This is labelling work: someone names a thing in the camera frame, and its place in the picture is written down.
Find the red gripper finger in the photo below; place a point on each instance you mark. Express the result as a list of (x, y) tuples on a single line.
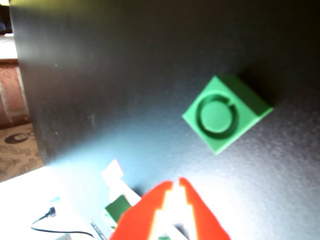
[(202, 220), (137, 215)]

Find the green cube with O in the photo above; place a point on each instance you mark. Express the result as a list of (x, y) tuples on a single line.
[(217, 117), (118, 207), (163, 238)]

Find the black comb-shaped strip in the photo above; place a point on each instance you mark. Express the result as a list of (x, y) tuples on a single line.
[(98, 230)]

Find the beige patterned cloth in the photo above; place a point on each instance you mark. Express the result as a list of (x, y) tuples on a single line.
[(15, 155)]

